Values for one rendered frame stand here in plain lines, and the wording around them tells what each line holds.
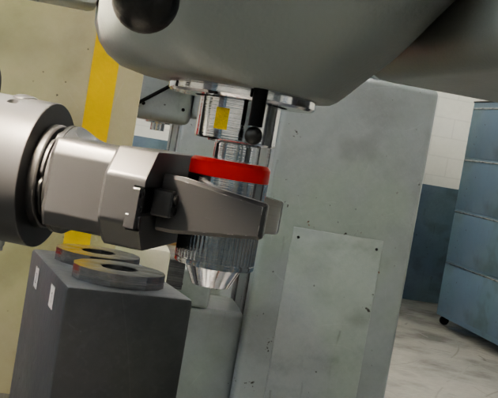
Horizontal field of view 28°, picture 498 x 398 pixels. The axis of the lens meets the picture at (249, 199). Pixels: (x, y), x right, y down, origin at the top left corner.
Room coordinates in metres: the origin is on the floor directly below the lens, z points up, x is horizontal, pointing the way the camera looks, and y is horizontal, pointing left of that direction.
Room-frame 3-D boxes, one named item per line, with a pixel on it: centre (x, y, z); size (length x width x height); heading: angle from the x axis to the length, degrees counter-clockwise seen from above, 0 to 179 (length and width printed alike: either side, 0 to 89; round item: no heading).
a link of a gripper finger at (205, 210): (0.55, 0.02, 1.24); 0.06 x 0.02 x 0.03; 80
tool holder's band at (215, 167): (0.58, 0.01, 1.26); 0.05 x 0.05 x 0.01
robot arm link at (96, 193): (0.59, 0.10, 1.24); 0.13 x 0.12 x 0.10; 170
